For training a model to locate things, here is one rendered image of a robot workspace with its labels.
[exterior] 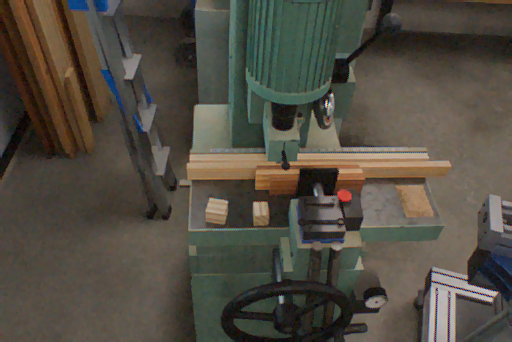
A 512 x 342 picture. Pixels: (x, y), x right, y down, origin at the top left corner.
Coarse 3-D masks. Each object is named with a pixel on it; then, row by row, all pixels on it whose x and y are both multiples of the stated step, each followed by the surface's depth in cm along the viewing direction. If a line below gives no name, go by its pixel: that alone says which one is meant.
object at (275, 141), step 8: (264, 112) 118; (264, 120) 118; (296, 120) 114; (264, 128) 118; (272, 128) 111; (296, 128) 112; (272, 136) 109; (280, 136) 109; (288, 136) 110; (296, 136) 110; (272, 144) 109; (280, 144) 110; (288, 144) 110; (296, 144) 110; (272, 152) 111; (280, 152) 111; (288, 152) 111; (296, 152) 112; (272, 160) 113; (280, 160) 113; (288, 160) 113; (296, 160) 114
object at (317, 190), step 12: (300, 168) 113; (312, 168) 113; (324, 168) 114; (336, 168) 114; (300, 180) 114; (312, 180) 115; (324, 180) 115; (336, 180) 115; (300, 192) 118; (312, 192) 118; (324, 192) 114
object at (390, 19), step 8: (384, 16) 81; (392, 16) 80; (384, 24) 80; (392, 24) 80; (400, 24) 80; (376, 32) 87; (384, 32) 82; (392, 32) 81; (368, 40) 91; (376, 40) 89; (360, 48) 97; (352, 56) 103; (336, 64) 116; (344, 64) 110; (336, 72) 116; (344, 72) 116; (336, 80) 118; (344, 80) 118
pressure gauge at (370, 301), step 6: (372, 288) 128; (378, 288) 127; (366, 294) 128; (372, 294) 127; (378, 294) 126; (384, 294) 127; (366, 300) 127; (372, 300) 128; (378, 300) 128; (384, 300) 128; (366, 306) 129; (372, 306) 130; (378, 306) 130
